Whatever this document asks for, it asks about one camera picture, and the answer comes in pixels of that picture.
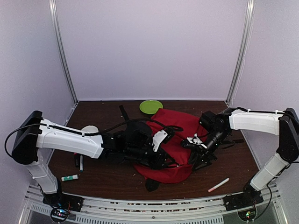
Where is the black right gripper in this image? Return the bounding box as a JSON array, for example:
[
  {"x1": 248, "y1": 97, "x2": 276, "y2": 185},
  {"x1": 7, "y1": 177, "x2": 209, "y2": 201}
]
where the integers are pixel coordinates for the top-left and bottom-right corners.
[{"x1": 187, "y1": 129, "x2": 229, "y2": 172}]

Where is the red backpack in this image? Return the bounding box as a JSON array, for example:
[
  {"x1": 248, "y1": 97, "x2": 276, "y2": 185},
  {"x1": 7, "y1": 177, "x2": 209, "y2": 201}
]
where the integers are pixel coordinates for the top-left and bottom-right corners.
[{"x1": 118, "y1": 105, "x2": 245, "y2": 192}]

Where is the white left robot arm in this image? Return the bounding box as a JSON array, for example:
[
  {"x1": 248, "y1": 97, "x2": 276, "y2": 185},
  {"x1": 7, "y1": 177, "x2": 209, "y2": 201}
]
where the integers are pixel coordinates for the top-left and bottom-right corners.
[{"x1": 7, "y1": 111, "x2": 183, "y2": 207}]

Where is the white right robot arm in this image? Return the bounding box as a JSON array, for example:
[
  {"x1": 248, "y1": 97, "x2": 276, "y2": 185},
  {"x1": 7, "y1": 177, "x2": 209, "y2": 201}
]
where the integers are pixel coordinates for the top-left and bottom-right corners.
[{"x1": 181, "y1": 107, "x2": 299, "y2": 206}]

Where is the pink white pen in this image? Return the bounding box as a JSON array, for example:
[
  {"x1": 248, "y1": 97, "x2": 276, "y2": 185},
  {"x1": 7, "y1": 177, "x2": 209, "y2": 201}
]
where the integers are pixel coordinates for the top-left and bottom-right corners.
[{"x1": 208, "y1": 178, "x2": 230, "y2": 193}]

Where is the green plate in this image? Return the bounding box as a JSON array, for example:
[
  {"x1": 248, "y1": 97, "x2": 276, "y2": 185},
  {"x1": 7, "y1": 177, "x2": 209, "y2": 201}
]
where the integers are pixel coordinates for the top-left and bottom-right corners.
[{"x1": 139, "y1": 100, "x2": 164, "y2": 114}]

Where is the white bowl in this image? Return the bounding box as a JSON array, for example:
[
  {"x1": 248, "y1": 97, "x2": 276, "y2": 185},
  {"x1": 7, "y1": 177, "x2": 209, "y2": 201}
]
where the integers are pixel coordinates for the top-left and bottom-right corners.
[{"x1": 81, "y1": 125, "x2": 99, "y2": 133}]

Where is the blue white pen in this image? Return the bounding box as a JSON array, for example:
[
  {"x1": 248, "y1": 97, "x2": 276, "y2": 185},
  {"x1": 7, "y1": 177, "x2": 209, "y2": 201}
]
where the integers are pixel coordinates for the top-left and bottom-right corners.
[{"x1": 79, "y1": 154, "x2": 84, "y2": 172}]

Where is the pink black highlighter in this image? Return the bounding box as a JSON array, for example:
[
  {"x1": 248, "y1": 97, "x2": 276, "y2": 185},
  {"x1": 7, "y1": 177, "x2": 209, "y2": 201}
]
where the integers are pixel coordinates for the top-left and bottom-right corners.
[{"x1": 73, "y1": 153, "x2": 80, "y2": 167}]

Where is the green white glue stick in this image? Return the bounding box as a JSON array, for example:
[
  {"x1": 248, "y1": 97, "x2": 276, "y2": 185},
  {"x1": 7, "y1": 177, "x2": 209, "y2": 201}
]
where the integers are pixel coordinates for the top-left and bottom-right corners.
[{"x1": 61, "y1": 175, "x2": 78, "y2": 182}]

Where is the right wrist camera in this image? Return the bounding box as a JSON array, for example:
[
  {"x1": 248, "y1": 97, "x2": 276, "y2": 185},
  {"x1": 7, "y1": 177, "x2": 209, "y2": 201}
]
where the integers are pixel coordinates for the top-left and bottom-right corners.
[{"x1": 199, "y1": 111, "x2": 221, "y2": 133}]

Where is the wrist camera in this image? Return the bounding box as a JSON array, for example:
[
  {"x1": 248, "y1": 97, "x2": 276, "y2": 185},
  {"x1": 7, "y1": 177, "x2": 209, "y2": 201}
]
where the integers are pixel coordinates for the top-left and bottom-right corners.
[
  {"x1": 199, "y1": 111, "x2": 221, "y2": 133},
  {"x1": 124, "y1": 121, "x2": 153, "y2": 148}
]

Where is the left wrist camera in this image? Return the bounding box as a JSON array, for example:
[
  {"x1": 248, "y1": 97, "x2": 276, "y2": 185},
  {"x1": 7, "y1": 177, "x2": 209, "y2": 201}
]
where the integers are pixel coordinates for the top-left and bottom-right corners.
[{"x1": 124, "y1": 121, "x2": 153, "y2": 148}]

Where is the aluminium front rail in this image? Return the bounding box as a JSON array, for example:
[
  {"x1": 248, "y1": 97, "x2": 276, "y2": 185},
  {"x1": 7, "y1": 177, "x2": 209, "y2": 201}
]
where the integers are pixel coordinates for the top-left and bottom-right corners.
[{"x1": 20, "y1": 184, "x2": 287, "y2": 224}]

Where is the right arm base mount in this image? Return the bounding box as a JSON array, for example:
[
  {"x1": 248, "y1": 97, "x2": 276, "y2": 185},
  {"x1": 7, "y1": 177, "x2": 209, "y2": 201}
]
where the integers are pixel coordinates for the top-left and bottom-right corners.
[{"x1": 223, "y1": 193, "x2": 264, "y2": 223}]

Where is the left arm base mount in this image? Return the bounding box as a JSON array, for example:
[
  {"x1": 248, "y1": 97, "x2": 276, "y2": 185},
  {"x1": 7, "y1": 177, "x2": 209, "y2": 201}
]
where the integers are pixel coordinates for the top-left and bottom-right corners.
[{"x1": 43, "y1": 194, "x2": 84, "y2": 223}]

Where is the right aluminium frame post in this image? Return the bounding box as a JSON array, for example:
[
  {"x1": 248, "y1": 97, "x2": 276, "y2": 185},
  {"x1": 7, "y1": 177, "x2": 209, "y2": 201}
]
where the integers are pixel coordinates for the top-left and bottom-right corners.
[{"x1": 226, "y1": 0, "x2": 256, "y2": 106}]

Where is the aluminium frame post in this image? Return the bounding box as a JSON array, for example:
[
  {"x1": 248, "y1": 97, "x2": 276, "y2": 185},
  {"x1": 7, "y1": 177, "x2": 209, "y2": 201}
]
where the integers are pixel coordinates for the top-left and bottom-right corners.
[
  {"x1": 49, "y1": 0, "x2": 78, "y2": 104},
  {"x1": 226, "y1": 0, "x2": 256, "y2": 106}
]

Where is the left aluminium frame post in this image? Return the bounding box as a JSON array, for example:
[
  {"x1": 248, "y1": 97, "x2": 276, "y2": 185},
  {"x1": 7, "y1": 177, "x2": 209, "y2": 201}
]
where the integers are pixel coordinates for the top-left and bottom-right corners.
[{"x1": 49, "y1": 0, "x2": 78, "y2": 104}]

